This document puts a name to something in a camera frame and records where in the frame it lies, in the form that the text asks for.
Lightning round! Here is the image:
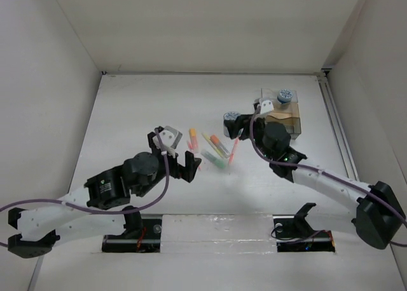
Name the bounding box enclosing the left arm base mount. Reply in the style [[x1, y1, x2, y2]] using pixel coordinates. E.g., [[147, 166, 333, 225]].
[[102, 212, 163, 254]]

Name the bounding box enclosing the yellow-capped pink highlighter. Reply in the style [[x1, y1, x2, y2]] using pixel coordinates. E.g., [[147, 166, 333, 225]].
[[189, 128, 199, 153]]

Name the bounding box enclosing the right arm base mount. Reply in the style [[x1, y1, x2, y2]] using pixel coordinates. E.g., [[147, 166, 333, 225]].
[[270, 203, 336, 253]]

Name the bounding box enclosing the thin orange pen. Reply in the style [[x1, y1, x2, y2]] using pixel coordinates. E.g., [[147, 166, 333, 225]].
[[228, 138, 240, 166]]

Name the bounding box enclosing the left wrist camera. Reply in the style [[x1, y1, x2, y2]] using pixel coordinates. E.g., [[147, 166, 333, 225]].
[[153, 126, 183, 158]]

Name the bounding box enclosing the tiered acrylic organizer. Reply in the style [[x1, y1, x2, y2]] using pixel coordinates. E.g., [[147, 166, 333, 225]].
[[261, 88, 301, 140]]

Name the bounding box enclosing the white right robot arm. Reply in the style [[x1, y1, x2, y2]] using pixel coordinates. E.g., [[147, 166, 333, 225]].
[[223, 100, 406, 250]]

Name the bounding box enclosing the green-capped clear highlighter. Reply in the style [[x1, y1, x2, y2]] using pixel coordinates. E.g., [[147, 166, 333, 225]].
[[201, 149, 226, 169]]

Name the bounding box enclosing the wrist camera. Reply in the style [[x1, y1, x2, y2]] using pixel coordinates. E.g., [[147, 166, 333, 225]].
[[254, 97, 274, 116], [153, 126, 183, 158]]

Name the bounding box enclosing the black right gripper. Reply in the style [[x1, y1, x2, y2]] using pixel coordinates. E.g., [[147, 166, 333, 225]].
[[224, 112, 273, 161]]

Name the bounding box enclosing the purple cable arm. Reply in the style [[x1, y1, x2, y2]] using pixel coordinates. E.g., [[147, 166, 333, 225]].
[[0, 128, 171, 248], [249, 111, 407, 246]]

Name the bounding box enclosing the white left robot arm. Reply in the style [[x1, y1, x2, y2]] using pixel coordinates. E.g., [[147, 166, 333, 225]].
[[5, 128, 202, 259]]

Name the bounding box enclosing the thin yellow pen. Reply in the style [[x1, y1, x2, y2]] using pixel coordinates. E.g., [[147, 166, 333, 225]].
[[202, 133, 224, 159]]

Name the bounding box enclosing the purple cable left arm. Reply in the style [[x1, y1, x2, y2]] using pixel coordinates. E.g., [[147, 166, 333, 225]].
[[0, 128, 171, 248]]

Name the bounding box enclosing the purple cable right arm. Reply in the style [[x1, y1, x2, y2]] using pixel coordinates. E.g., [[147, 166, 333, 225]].
[[249, 111, 407, 246]]

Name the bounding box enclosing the orange-capped clear highlighter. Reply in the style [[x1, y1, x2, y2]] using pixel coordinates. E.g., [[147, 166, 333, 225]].
[[210, 135, 230, 158]]

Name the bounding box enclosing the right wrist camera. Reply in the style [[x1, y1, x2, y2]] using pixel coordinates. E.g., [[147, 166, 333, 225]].
[[254, 97, 274, 116]]

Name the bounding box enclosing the blue round putty jar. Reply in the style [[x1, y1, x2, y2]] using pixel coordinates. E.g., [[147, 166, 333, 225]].
[[223, 111, 240, 138]]

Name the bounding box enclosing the aluminium rail at wall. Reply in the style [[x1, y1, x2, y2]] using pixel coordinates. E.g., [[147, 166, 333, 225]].
[[315, 69, 359, 180]]

